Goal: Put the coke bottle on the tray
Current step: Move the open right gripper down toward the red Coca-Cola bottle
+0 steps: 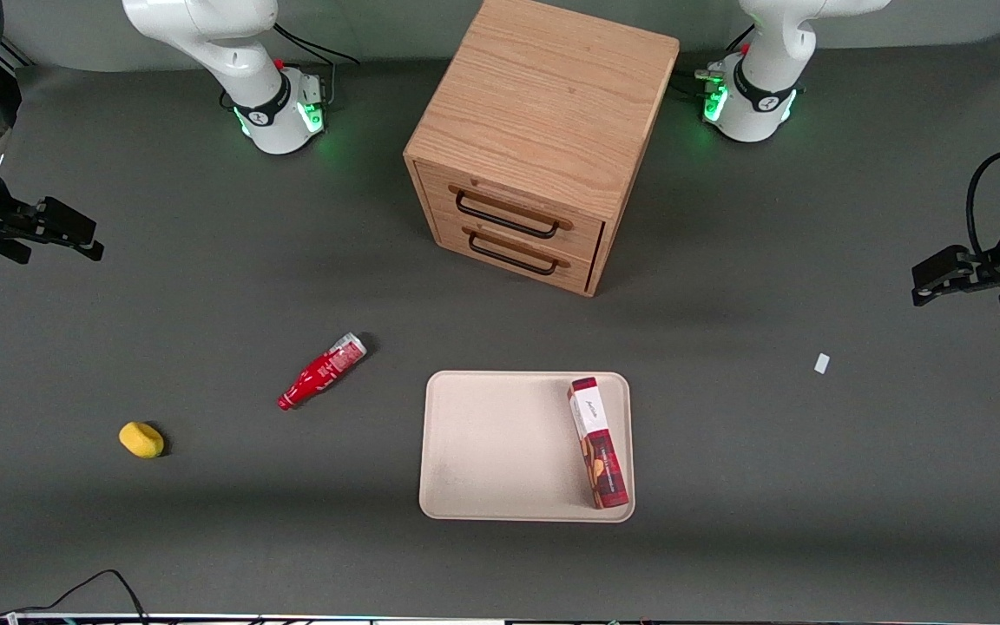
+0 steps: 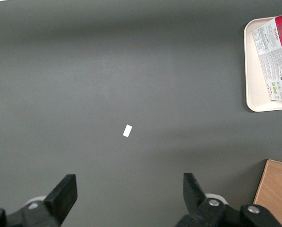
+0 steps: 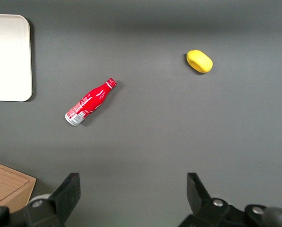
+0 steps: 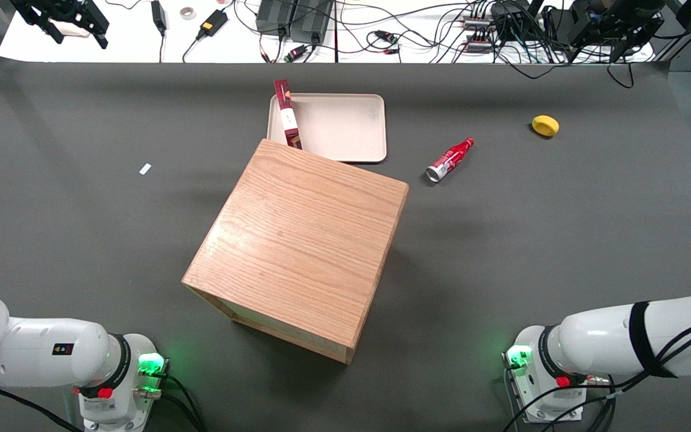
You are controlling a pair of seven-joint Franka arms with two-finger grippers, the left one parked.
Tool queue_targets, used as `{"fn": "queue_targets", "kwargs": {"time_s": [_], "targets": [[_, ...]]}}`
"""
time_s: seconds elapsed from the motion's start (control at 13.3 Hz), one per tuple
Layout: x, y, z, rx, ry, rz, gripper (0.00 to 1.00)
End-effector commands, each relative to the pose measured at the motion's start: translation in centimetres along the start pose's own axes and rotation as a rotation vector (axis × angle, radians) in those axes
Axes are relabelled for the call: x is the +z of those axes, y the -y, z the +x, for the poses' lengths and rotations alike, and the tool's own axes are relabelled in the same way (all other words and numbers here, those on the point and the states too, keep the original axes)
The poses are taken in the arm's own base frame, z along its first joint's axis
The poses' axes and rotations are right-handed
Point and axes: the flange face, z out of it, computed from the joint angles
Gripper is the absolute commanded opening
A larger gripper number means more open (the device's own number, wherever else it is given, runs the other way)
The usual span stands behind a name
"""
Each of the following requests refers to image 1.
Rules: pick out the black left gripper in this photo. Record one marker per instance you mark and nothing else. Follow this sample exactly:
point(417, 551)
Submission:
point(990, 266)

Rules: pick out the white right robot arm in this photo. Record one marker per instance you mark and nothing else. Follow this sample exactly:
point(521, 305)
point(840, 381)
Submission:
point(240, 52)

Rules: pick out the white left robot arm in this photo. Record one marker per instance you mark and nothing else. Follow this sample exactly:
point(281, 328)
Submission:
point(769, 52)

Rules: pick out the beige plastic tray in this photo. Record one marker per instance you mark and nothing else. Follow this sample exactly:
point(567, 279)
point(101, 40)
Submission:
point(500, 451)

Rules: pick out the small white tag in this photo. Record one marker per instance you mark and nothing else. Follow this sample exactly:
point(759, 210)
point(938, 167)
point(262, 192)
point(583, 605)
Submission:
point(822, 363)

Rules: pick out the yellow lemon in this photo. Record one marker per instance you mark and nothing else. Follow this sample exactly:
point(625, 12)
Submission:
point(141, 440)

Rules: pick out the red squeeze tube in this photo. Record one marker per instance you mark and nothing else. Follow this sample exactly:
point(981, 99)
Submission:
point(322, 371)

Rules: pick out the wooden drawer front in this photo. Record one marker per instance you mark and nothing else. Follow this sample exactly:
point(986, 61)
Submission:
point(574, 273)
point(582, 234)

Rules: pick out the red tartan shortbread box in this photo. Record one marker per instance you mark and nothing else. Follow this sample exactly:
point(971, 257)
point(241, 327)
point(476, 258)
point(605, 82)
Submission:
point(600, 451)

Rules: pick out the wooden drawer cabinet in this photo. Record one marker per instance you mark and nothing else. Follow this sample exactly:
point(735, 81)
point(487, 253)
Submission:
point(543, 95)

